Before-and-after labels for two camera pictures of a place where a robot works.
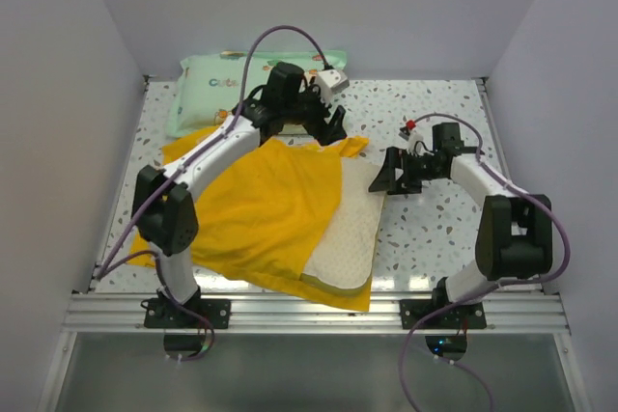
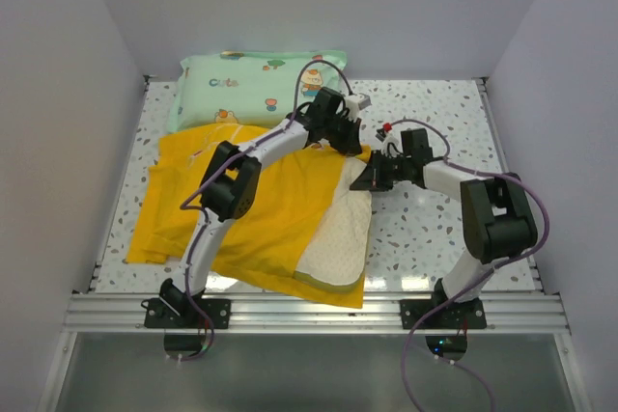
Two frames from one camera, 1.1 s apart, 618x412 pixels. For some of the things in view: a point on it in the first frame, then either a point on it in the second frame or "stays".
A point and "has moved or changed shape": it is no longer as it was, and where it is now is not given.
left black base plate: x=159 y=314 stays
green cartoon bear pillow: x=209 y=88 stays
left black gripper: x=323 y=133 to x=351 y=146
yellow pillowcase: x=260 y=221 has moved or changed shape
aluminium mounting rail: x=272 y=313 stays
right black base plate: x=470 y=315 stays
